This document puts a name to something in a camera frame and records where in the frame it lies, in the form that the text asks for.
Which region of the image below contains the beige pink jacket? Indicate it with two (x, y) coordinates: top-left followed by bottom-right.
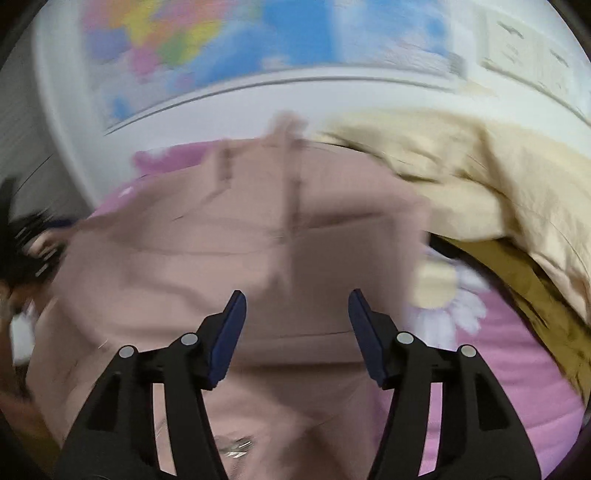
(27, 117), (429, 479)

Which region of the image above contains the person's left hand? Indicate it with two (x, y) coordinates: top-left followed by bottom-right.
(1, 280), (48, 423)

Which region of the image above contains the grey door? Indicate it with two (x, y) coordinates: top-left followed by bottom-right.
(1, 32), (89, 219)

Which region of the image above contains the pink floral bed sheet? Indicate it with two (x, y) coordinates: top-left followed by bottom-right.
(89, 140), (590, 478)

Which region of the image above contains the mustard yellow garment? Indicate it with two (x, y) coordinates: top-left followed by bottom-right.
(429, 234), (590, 404)

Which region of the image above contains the pale yellow garment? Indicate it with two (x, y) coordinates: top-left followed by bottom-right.
(315, 110), (590, 321)

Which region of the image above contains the colourful wall map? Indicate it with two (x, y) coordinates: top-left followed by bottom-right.
(79, 1), (458, 127)

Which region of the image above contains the white wall socket panel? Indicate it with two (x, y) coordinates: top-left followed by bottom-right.
(479, 9), (590, 122)

